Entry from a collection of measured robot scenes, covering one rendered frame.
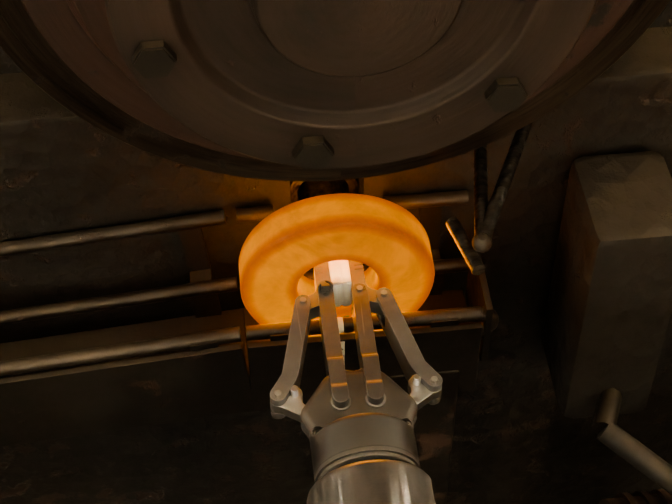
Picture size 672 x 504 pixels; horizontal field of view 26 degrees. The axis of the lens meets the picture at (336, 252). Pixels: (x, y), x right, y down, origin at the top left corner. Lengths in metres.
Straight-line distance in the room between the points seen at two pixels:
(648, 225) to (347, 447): 0.30
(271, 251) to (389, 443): 0.19
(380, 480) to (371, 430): 0.04
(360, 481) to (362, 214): 0.22
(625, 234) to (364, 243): 0.20
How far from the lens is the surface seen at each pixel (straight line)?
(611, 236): 1.13
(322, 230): 1.09
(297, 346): 1.08
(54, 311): 1.23
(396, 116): 0.89
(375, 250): 1.12
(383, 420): 1.02
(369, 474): 0.98
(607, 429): 1.25
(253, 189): 1.18
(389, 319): 1.09
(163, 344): 1.17
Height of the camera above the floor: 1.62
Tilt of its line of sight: 48 degrees down
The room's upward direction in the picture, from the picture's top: straight up
